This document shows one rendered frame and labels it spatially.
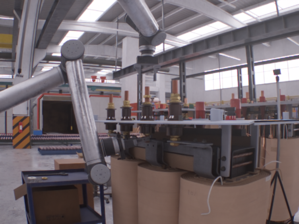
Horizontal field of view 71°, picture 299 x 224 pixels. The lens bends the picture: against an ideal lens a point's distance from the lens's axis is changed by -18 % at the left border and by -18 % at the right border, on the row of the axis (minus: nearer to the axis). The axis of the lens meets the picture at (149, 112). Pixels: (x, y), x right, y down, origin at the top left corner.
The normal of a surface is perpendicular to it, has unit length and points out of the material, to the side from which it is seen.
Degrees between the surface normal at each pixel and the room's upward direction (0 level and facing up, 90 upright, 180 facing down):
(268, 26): 90
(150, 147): 90
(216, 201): 90
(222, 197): 90
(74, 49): 73
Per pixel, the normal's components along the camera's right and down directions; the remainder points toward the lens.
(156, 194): -0.62, -0.03
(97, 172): 0.29, -0.32
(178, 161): -0.84, -0.02
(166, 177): -0.26, -0.03
